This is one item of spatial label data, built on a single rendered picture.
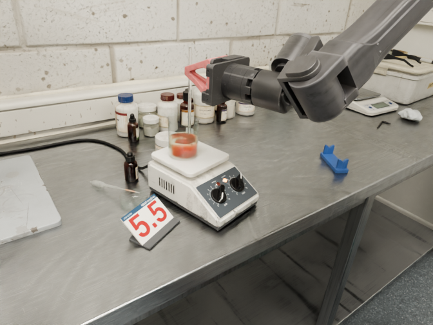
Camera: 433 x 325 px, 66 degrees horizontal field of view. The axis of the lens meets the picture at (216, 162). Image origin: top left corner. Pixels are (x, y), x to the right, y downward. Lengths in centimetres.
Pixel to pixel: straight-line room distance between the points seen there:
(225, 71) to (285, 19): 94
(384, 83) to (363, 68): 112
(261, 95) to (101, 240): 36
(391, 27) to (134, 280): 50
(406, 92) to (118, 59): 112
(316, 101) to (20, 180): 62
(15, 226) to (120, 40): 62
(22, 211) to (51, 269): 17
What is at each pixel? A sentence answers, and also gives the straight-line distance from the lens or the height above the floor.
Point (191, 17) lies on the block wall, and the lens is 118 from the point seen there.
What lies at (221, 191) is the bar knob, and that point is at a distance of 61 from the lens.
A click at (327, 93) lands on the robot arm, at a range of 45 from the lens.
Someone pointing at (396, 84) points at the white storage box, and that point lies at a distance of 159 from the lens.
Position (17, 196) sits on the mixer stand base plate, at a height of 76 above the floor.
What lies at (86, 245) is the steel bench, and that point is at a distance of 62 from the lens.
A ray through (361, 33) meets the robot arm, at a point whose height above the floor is 110.
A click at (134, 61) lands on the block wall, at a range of 111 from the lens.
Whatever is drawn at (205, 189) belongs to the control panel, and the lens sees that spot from 62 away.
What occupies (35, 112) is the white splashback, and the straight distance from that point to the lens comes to 101.
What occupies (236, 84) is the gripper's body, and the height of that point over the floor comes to 101.
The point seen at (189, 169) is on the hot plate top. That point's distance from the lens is 63.
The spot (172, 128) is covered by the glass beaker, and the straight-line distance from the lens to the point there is 64.
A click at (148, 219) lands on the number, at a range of 61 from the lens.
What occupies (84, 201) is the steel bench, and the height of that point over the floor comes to 75.
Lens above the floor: 115
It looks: 28 degrees down
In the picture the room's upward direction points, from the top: 4 degrees clockwise
